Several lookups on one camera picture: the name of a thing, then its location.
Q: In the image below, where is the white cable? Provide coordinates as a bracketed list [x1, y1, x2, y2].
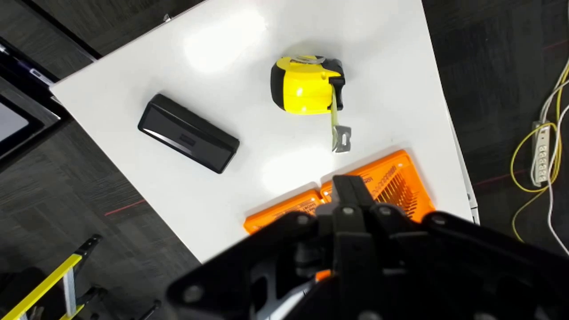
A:
[535, 77, 569, 256]

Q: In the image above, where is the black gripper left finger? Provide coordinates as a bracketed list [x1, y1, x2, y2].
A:
[329, 174, 355, 283]

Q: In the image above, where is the yellow ladder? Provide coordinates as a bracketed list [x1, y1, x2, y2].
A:
[1, 233, 103, 320]

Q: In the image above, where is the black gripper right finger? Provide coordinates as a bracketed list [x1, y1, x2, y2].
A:
[352, 174, 380, 283]

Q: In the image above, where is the orange drill bit case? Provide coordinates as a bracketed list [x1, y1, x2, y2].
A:
[242, 148, 435, 237]

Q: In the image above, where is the dark framed panel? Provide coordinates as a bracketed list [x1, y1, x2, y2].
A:
[0, 41, 64, 166]

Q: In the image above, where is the yellow cable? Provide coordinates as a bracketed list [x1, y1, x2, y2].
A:
[508, 59, 569, 246]

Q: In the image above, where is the yellow black measuring tape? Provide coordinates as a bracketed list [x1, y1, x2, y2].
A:
[268, 54, 357, 155]

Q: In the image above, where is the white power strip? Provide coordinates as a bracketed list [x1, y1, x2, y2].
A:
[528, 121, 554, 189]

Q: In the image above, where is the black rectangular case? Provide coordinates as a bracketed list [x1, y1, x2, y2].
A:
[137, 93, 242, 176]

